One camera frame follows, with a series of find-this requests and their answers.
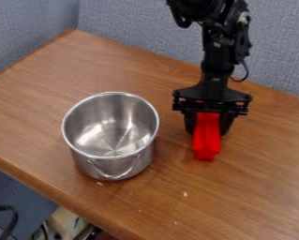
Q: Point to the metal pot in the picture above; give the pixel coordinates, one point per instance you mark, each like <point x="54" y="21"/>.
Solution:
<point x="110" y="129"/>

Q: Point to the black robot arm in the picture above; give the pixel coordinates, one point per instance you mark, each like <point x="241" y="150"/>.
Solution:
<point x="225" y="22"/>

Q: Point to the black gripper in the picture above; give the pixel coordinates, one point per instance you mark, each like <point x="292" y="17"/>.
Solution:
<point x="211" y="96"/>

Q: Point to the beige box under table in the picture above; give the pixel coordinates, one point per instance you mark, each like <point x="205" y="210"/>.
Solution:
<point x="66" y="226"/>

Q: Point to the red plastic block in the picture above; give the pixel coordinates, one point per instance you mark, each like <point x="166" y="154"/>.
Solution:
<point x="207" y="136"/>

